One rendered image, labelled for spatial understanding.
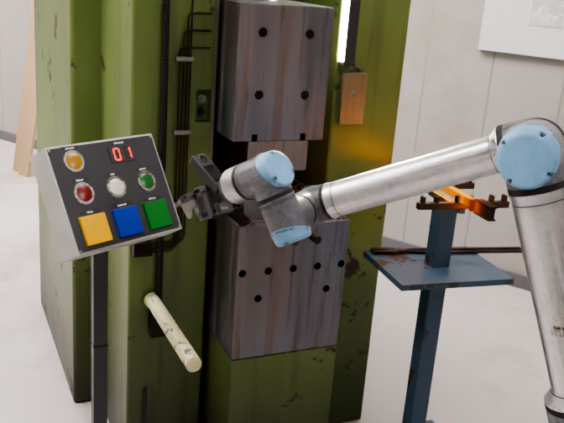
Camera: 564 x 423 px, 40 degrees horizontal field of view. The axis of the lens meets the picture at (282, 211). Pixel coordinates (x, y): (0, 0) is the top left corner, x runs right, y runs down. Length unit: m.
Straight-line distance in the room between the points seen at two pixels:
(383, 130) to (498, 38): 1.90
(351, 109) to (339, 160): 0.18
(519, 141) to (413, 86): 3.19
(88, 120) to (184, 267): 0.63
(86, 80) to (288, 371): 1.19
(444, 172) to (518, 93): 2.76
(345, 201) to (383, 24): 0.93
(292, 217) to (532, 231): 0.53
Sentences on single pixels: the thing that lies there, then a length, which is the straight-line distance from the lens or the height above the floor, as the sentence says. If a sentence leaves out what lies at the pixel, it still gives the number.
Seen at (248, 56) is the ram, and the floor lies 1.41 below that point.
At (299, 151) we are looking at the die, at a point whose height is 1.13.
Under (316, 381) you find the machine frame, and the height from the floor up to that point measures 0.34.
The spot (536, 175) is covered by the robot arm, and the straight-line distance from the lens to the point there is 1.52.
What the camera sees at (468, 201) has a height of 1.03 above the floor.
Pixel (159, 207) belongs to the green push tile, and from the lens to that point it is 2.09.
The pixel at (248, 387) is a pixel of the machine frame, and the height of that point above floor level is 0.36.
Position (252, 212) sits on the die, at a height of 0.94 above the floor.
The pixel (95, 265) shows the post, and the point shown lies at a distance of 2.16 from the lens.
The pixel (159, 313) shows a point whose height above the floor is 0.64.
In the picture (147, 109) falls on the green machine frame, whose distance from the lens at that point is 2.32.
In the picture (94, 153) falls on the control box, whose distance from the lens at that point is 2.04.
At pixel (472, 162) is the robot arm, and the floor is 1.29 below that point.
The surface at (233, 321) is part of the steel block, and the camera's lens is 2.41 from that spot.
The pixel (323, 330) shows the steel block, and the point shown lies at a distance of 2.57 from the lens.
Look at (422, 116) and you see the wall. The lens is 4.68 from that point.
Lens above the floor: 1.66
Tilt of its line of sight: 18 degrees down
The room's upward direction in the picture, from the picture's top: 4 degrees clockwise
